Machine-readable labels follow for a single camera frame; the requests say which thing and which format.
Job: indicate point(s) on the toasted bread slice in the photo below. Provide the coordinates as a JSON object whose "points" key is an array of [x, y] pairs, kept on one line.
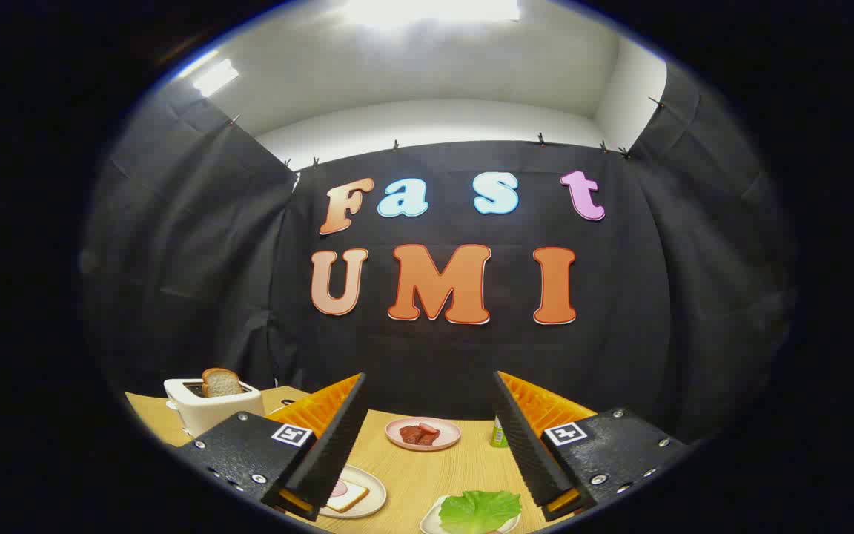
{"points": [[221, 383]]}

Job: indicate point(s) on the green silver bottle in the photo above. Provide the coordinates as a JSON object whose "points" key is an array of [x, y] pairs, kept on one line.
{"points": [[500, 437]]}

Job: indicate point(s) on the large ceiling light panel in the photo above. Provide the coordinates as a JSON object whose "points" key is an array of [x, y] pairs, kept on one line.
{"points": [[427, 10]]}

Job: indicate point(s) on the white bread slice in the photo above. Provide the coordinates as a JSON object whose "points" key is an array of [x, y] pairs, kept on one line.
{"points": [[353, 498]]}

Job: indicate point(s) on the red sausage piece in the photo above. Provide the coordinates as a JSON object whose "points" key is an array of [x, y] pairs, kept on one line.
{"points": [[428, 428]]}

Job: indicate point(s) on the green lettuce leaf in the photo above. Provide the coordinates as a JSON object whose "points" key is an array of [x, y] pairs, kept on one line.
{"points": [[479, 510]]}

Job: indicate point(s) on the round white plate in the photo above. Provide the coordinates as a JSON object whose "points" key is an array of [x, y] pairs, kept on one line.
{"points": [[371, 493]]}

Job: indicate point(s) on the black backdrop cloth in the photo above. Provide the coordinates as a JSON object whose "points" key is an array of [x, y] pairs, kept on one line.
{"points": [[434, 356]]}

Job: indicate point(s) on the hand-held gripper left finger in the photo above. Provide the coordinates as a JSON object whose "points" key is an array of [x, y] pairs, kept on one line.
{"points": [[334, 452]]}

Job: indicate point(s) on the small ceiling light panel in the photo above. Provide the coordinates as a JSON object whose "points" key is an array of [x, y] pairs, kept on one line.
{"points": [[216, 77]]}

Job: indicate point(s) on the square white plate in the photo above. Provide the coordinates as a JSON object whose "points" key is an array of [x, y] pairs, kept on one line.
{"points": [[429, 523]]}

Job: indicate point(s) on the pink ham slice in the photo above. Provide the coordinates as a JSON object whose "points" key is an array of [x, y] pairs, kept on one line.
{"points": [[339, 489]]}

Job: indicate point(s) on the pink plate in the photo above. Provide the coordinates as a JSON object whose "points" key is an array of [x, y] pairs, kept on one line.
{"points": [[448, 437]]}

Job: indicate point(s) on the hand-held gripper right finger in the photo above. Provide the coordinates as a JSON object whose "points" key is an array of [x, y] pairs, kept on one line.
{"points": [[527, 452]]}

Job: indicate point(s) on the white toaster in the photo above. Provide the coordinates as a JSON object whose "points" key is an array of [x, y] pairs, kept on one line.
{"points": [[212, 414]]}

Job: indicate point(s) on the brown meat pieces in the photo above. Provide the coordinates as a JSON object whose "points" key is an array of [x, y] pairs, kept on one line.
{"points": [[414, 436]]}

